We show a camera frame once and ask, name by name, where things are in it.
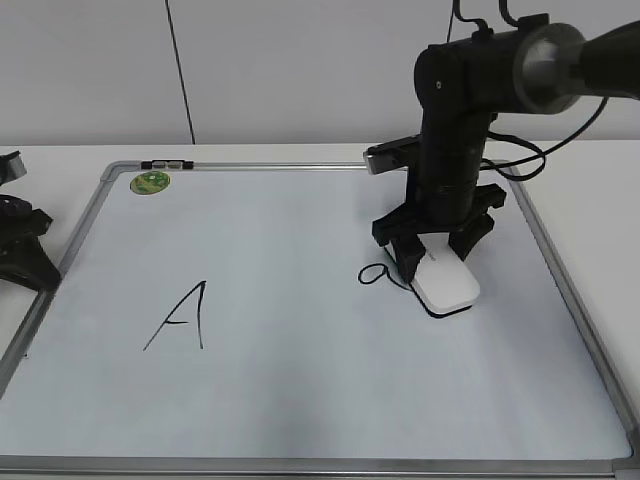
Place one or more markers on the round green magnet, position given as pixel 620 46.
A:
pixel 149 183

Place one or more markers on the white board with grey frame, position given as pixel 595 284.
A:
pixel 240 323

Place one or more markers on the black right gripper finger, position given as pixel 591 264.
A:
pixel 408 253
pixel 462 242

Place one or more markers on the white board eraser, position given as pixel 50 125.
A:
pixel 442 282

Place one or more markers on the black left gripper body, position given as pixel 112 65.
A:
pixel 23 259

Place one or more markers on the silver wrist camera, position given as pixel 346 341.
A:
pixel 392 155

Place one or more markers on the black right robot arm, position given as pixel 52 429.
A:
pixel 539 68

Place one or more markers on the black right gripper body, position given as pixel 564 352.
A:
pixel 408 220

